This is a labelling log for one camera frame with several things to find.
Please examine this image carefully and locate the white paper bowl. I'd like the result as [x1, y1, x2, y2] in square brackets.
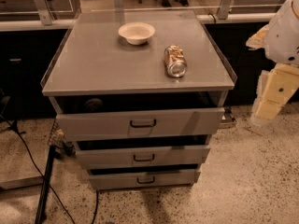
[118, 22, 155, 46]

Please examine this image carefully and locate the black floor cable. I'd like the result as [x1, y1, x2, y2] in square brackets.
[0, 114, 100, 224]

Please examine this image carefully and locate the grey drawer cabinet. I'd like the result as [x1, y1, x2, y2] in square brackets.
[43, 11, 236, 176]

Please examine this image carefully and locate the grey top drawer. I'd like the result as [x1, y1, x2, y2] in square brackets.
[56, 108, 224, 141]

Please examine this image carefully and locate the metal railing post right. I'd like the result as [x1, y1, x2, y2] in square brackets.
[216, 0, 237, 21]

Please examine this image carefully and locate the grey bottom drawer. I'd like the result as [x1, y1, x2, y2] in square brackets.
[89, 169, 200, 190]

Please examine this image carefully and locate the black stand pole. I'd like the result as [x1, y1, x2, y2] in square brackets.
[35, 146, 56, 224]

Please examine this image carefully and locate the horizontal white rail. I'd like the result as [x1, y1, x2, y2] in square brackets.
[0, 13, 274, 32]

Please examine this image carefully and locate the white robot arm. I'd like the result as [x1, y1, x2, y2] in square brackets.
[246, 0, 299, 126]

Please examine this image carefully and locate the metal railing post left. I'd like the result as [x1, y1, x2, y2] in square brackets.
[34, 0, 52, 26]

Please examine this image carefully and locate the grey drawer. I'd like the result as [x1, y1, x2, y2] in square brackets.
[89, 169, 200, 190]
[56, 108, 224, 141]
[76, 146, 210, 170]

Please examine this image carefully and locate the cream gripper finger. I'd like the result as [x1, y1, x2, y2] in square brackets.
[246, 25, 269, 49]
[250, 63, 299, 125]

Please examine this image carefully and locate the crushed soda can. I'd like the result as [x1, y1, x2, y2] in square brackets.
[164, 45, 187, 77]

